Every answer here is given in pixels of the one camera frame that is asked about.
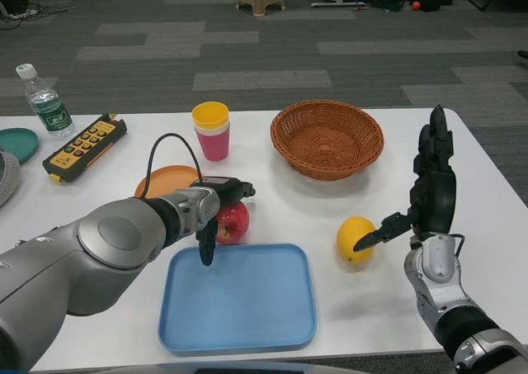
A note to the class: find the yellow black remote controller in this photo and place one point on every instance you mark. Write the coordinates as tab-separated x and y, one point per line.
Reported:
84	147

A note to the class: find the teal plastic plate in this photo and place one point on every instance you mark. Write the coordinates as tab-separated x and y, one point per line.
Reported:
18	145

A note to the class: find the silver robot chest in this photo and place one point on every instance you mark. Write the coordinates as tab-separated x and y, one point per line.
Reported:
268	367

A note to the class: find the small black floor bag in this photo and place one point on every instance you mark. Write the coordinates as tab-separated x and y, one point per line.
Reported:
389	0

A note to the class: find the blue plastic tray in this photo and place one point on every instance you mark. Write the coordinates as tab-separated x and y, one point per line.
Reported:
239	304

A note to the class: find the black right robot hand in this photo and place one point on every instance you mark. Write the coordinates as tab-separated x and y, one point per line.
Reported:
439	200

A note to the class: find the small orange ball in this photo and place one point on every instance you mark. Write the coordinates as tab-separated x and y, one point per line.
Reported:
416	5

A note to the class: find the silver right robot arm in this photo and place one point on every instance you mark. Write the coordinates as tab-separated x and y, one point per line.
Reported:
441	287

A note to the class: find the orange plastic plate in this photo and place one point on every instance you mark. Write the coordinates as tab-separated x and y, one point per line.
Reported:
173	180

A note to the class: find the white plastic cup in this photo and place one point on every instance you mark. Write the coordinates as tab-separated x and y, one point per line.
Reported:
212	131

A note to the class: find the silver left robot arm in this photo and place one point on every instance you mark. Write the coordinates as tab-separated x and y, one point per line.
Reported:
103	246

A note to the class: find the clear water bottle green label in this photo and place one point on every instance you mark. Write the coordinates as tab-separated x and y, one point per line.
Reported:
51	114

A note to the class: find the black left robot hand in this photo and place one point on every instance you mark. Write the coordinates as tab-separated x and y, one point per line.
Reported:
231	188

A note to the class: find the red apple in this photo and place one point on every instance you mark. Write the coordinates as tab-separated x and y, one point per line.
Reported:
235	223

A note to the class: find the pink plastic cup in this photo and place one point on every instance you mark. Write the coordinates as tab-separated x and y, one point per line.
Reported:
212	147

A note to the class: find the brown wicker basket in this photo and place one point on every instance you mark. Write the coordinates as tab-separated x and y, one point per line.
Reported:
328	143

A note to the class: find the yellow lemon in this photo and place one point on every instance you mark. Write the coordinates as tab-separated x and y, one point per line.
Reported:
354	231

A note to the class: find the grey ribbed round object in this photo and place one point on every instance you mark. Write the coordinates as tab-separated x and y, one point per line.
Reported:
7	178

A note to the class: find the yellow plastic cup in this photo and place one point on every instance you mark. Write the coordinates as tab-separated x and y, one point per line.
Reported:
210	116

